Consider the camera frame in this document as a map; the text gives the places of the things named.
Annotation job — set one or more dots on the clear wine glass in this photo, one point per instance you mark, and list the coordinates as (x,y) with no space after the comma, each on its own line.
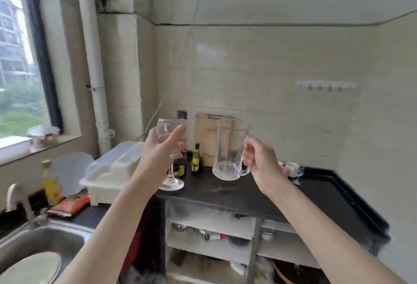
(164,127)

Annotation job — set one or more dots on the dark sauce bottle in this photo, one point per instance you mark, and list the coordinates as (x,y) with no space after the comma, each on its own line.
(180,168)

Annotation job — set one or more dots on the black wall socket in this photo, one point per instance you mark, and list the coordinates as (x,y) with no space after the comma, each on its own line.
(181,114)

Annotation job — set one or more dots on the bowl with clear lid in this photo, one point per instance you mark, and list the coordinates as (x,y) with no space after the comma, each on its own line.
(44,135)

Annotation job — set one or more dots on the translucent plastic lid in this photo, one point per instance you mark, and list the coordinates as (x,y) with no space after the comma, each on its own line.
(73,171)

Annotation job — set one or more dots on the white bowl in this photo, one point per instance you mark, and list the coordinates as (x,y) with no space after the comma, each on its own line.
(237,268)

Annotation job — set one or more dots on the clear glass mug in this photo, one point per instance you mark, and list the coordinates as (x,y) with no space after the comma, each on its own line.
(228,150)

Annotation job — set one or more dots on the open shelf unit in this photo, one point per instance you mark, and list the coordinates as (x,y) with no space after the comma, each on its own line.
(208,248)

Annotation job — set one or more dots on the metal kitchen faucet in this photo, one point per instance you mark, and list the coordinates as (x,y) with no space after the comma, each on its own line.
(18,197)

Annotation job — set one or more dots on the person's left hand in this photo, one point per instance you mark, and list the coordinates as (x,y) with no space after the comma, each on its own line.
(154,153)

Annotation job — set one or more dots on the white plate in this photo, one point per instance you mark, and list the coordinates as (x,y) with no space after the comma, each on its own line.
(32,269)

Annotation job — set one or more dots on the small white cup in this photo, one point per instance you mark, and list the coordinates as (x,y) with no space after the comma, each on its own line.
(290,166)

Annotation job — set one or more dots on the red snack packet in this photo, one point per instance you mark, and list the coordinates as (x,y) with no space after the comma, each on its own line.
(70,204)

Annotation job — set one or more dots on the person's right thumb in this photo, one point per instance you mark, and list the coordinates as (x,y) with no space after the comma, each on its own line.
(251,141)

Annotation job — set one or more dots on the wooden cutting board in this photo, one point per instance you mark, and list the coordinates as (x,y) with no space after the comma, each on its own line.
(206,137)

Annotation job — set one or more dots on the person's left thumb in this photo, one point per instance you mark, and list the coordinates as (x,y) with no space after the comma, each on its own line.
(175,135)

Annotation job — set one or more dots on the white plastic dish rack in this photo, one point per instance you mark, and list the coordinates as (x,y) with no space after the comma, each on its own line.
(110,173)

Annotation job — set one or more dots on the person's right forearm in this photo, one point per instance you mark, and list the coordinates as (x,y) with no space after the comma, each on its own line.
(325,238)

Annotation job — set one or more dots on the stainless steel sink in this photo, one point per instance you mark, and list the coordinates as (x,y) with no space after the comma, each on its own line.
(42,238)

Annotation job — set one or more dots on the small clear glass cup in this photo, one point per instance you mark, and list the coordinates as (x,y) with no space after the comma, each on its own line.
(298,171)

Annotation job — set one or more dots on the small bottle with red cap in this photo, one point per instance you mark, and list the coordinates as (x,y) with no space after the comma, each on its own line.
(215,237)

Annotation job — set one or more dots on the yellow cooking oil bottle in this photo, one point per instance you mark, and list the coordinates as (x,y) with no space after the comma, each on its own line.
(52,184)

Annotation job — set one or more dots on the person's right hand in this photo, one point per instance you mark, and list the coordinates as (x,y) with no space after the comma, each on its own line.
(265,166)

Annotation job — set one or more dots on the dark framed window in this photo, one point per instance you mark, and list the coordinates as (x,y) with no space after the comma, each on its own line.
(22,65)

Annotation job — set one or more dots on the dark bottle with yellow label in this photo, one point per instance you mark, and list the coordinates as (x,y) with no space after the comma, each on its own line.
(196,161)

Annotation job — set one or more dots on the white drain pipe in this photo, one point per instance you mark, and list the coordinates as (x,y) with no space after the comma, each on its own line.
(96,65)

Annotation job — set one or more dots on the person's left forearm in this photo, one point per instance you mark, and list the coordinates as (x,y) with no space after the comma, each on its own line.
(110,225)

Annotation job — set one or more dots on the white wall hook rail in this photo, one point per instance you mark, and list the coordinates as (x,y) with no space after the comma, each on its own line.
(325,84)

